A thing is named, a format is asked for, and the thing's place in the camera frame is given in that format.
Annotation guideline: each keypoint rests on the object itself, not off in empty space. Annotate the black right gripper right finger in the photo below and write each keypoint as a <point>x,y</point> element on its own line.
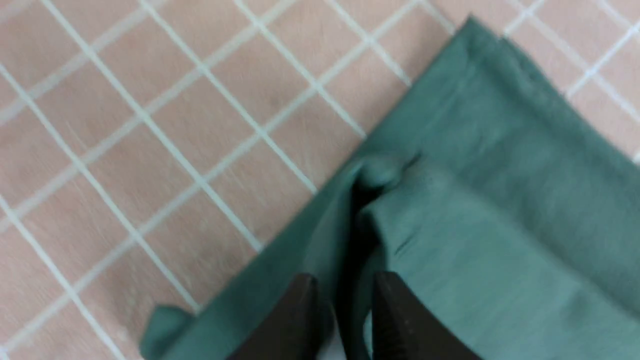
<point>404,329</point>

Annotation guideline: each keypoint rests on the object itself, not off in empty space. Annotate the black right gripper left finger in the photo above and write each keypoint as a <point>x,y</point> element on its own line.
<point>291,331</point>

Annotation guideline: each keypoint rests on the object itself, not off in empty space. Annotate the green long-sleeved shirt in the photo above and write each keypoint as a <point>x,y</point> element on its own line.
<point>510,218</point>

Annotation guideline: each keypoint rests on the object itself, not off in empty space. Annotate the pink checkered tablecloth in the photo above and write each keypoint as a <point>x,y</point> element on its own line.
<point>150,148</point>

